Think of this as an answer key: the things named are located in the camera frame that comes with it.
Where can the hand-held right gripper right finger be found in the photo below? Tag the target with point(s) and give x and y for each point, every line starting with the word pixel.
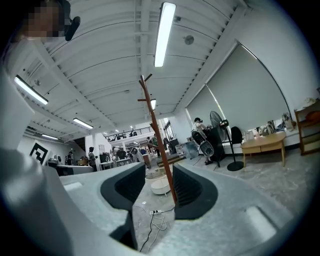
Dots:
pixel 200 197

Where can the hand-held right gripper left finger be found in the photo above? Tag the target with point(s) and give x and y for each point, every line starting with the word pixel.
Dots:
pixel 122 186

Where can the brown wooden coat stand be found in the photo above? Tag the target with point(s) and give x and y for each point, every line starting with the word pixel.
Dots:
pixel 155 125

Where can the white power strip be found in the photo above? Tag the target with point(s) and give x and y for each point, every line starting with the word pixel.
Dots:
pixel 155 212

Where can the brown wooden bench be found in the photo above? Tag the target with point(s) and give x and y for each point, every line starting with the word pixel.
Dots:
pixel 172 160

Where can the grey box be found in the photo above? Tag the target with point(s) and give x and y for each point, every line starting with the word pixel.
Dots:
pixel 187 150

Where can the white black machine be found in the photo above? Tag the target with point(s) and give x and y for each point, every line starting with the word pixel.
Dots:
pixel 203 145

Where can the black standing fan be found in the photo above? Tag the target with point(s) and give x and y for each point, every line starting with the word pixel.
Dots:
pixel 220 130

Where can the black chair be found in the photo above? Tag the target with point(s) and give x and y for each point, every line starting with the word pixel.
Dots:
pixel 236 135

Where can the long ceiling light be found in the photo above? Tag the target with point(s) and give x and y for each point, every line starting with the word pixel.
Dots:
pixel 30 90
pixel 153 103
pixel 163 35
pixel 82 123
pixel 49 136

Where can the light wooden table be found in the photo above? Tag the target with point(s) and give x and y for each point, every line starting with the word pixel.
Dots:
pixel 265 143

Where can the small grey roller blind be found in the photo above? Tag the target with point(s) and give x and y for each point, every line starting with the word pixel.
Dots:
pixel 202 107

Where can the black white patterned board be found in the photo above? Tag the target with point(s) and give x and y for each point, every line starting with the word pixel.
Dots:
pixel 38 152

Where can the large grey roller blind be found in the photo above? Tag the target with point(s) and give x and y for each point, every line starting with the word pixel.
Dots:
pixel 250 87

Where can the wooden shelf unit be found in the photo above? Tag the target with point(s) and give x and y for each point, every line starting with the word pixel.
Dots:
pixel 308 130

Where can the round ceiling smoke detector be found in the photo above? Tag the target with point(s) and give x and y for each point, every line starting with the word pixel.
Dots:
pixel 189 39

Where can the person's head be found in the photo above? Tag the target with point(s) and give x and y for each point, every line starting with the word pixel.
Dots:
pixel 42 22

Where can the black head-worn camera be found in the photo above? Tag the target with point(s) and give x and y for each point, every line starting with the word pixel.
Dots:
pixel 72 27

